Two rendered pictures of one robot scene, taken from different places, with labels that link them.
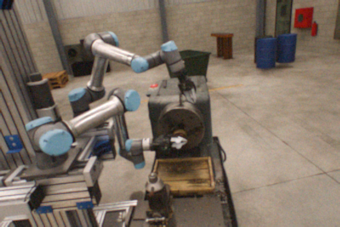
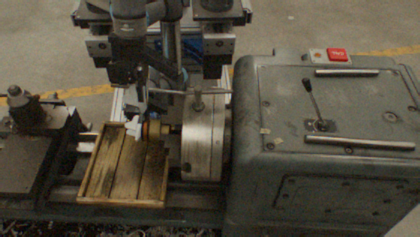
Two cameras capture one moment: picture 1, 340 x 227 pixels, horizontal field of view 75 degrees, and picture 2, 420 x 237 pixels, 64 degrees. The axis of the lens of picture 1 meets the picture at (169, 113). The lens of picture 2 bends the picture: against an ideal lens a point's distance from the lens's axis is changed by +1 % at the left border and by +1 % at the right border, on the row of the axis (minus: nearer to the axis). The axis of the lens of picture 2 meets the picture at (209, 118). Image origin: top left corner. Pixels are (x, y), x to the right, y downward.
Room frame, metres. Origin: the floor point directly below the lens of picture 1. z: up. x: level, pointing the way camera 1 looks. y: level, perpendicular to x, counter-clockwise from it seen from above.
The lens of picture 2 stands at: (1.31, -0.76, 1.98)
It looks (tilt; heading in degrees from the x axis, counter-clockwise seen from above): 49 degrees down; 83
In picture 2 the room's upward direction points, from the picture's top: 2 degrees clockwise
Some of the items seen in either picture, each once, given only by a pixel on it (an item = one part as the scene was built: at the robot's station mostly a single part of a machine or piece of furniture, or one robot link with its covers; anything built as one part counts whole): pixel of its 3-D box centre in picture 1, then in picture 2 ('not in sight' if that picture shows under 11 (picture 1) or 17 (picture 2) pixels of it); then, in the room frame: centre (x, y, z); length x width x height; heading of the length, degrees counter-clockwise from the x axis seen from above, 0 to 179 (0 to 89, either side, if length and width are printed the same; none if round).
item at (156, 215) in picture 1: (159, 203); (40, 122); (0.78, 0.10, 0.99); 0.20 x 0.10 x 0.05; 172
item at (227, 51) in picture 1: (221, 45); not in sight; (10.13, -2.67, 0.50); 1.61 x 0.44 x 1.00; 7
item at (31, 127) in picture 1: (42, 132); not in sight; (0.99, 0.62, 1.33); 0.13 x 0.12 x 0.14; 44
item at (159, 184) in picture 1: (153, 182); (17, 96); (0.76, 0.10, 1.13); 0.08 x 0.08 x 0.03
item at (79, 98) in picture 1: (79, 98); not in sight; (1.50, 0.61, 1.33); 0.13 x 0.12 x 0.14; 146
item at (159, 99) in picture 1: (180, 107); (316, 138); (1.77, -0.10, 1.06); 0.59 x 0.48 x 0.39; 172
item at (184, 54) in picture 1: (186, 68); not in sight; (6.53, -0.65, 0.43); 1.34 x 0.94 x 0.85; 19
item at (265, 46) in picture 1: (266, 53); not in sight; (7.19, -3.32, 0.44); 0.59 x 0.59 x 0.88
